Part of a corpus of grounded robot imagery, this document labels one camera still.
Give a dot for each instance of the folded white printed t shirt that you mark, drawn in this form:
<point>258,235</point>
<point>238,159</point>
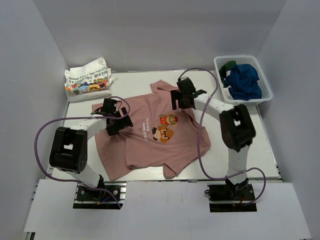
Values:
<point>90,81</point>

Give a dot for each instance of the pink printed t shirt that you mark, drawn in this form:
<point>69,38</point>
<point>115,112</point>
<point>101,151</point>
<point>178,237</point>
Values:
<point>160,137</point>

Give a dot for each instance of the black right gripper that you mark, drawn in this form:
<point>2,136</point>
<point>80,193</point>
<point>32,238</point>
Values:
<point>176,94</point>

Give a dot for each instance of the white plastic basket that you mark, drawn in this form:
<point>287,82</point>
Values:
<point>266,92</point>

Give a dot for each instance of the blue t shirt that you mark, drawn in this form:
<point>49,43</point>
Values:
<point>243,83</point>

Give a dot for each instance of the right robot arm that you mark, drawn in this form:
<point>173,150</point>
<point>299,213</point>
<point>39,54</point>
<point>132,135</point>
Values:
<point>237,129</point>

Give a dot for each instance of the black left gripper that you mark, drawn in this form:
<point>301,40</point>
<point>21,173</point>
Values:
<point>123,123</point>

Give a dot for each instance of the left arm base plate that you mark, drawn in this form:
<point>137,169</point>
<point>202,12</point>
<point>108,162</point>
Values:
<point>100,200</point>

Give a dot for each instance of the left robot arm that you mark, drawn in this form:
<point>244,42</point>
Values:
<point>69,152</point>

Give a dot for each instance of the white and green t shirt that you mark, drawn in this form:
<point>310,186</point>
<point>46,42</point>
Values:
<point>225,70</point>

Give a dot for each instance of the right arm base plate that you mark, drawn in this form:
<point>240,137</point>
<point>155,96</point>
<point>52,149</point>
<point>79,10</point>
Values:
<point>222,200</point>

